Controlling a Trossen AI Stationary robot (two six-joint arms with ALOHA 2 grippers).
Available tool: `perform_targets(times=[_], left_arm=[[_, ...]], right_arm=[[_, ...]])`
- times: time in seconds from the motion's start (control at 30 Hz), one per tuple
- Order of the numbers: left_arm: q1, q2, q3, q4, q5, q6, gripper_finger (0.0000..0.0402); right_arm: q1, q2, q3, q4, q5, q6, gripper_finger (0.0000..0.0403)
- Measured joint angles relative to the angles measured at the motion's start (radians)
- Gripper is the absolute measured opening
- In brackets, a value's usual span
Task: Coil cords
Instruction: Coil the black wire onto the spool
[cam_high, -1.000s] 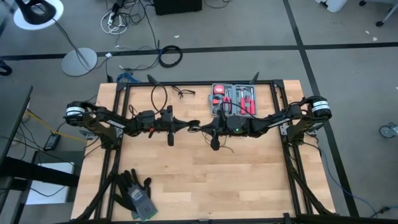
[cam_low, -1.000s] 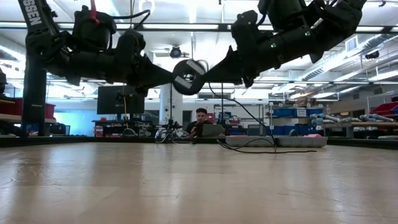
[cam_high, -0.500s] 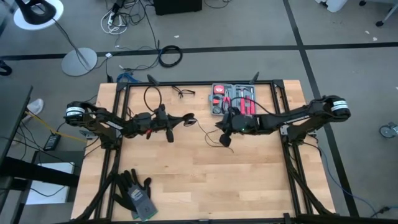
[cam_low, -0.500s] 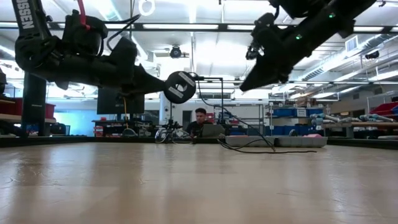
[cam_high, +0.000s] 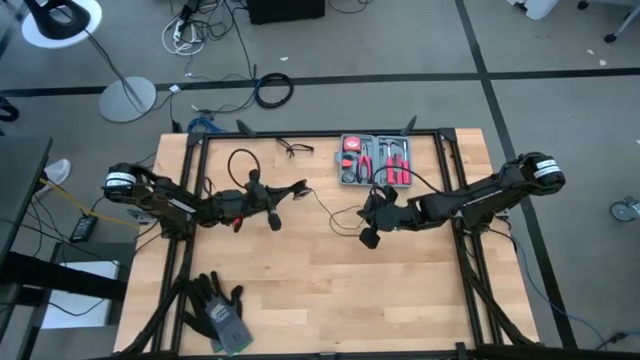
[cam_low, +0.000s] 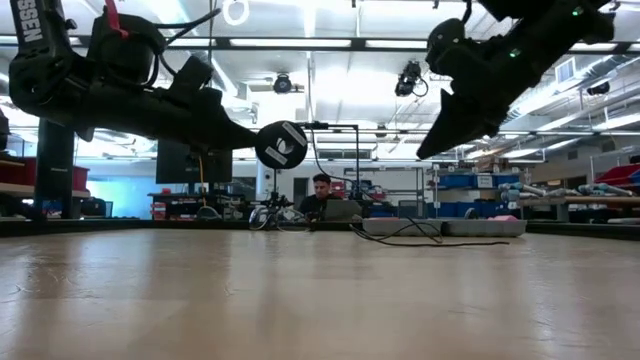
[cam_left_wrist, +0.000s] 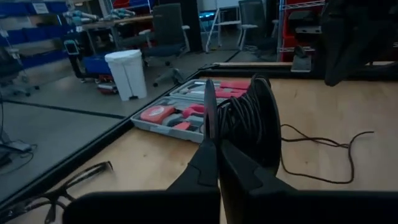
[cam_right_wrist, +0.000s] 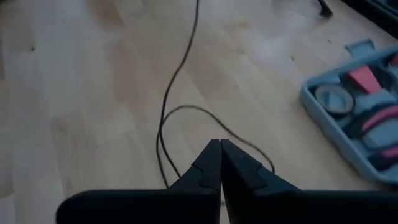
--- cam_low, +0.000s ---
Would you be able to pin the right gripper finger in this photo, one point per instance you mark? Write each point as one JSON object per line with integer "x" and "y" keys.
{"x": 460, "y": 125}

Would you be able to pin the wooden workbench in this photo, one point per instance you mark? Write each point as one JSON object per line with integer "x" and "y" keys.
{"x": 590, "y": 201}

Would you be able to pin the black monitor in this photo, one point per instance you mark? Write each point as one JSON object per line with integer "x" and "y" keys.
{"x": 175, "y": 165}

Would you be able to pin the white square pillar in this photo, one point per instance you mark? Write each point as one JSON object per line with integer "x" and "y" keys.
{"x": 265, "y": 185}

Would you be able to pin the grey tubular equipment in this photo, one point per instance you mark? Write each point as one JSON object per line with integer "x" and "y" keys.
{"x": 595, "y": 190}

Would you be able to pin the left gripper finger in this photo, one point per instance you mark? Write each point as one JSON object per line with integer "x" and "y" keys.
{"x": 235, "y": 137}

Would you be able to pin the grey plastic tool case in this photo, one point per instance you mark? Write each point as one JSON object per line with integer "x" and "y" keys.
{"x": 400, "y": 227}

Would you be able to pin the person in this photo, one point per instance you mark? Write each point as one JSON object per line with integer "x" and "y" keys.
{"x": 320, "y": 202}

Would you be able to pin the black safety glasses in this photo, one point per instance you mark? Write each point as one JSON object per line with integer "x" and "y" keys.
{"x": 290, "y": 216}

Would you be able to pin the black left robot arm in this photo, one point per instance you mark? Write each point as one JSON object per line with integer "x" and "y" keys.
{"x": 75, "y": 95}

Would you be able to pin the grey laptop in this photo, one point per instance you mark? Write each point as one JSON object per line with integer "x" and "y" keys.
{"x": 342, "y": 210}

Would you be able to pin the black ceiling-mounted camera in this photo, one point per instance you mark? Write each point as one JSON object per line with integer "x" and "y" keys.
{"x": 407, "y": 77}
{"x": 282, "y": 82}

